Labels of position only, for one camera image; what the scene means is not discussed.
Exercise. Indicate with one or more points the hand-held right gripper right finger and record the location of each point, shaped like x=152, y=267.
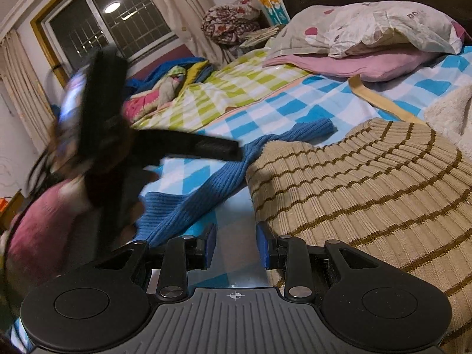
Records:
x=262, y=246

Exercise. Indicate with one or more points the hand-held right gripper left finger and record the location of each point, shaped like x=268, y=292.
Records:
x=211, y=244

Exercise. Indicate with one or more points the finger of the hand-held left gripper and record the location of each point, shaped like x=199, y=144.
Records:
x=114, y=210
x=199, y=146

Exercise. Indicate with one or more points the blue knitted sweater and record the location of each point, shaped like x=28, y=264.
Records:
x=206, y=191

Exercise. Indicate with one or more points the beige striped knitted sweater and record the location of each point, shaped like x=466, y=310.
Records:
x=350, y=184

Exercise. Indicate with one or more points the pile of colourful clothes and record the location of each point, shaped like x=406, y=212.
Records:
x=158, y=72

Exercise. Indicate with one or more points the pink floral quilt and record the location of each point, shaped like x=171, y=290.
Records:
x=142, y=105

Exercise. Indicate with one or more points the green checked sheet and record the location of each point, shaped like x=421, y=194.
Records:
x=221, y=92

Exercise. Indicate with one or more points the grey cloth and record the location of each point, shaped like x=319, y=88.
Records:
x=166, y=87

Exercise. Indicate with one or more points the yellow green cloth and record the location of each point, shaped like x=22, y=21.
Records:
x=191, y=70

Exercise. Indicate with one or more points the maroon couch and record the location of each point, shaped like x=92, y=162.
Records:
x=162, y=59

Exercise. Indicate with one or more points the beige curtain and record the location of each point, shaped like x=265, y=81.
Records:
x=22, y=88
x=180, y=7

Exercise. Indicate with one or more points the barred window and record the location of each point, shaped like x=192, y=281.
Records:
x=103, y=22

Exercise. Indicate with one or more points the blue checked bed sheet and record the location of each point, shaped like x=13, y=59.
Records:
x=295, y=96

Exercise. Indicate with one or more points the orange object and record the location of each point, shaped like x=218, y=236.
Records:
x=5, y=204

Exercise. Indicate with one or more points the stack of papers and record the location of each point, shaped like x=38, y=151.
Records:
x=260, y=36

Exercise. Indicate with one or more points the floral cloth bundle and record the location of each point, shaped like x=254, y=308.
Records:
x=228, y=22

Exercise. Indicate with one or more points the yellow and blue package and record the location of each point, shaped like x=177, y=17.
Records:
x=273, y=7

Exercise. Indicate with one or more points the beige cloth strip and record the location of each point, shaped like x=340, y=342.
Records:
x=376, y=97

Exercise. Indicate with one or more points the pink pillow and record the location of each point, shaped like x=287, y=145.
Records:
x=368, y=67

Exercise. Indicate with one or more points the white printed pillow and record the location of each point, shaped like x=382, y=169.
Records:
x=368, y=25

